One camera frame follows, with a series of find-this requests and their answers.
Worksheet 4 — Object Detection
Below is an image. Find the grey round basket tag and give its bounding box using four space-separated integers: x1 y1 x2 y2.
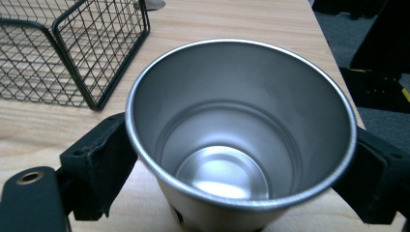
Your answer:
138 0 166 12

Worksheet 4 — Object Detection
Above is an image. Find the silver metal cup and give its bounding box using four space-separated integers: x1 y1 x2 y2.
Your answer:
125 38 358 232

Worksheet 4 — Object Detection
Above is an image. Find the black yellow striped base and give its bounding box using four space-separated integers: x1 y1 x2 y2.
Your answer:
337 66 410 114

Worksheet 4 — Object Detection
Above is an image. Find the black wire basket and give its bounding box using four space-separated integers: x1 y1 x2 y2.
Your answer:
0 0 152 112

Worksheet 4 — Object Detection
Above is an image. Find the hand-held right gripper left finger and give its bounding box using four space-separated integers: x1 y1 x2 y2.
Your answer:
59 112 139 222

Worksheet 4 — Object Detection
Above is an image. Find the dark column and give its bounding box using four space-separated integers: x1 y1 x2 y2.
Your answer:
349 0 410 71

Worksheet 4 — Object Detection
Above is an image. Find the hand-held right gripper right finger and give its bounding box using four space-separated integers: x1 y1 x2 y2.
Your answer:
332 126 410 225

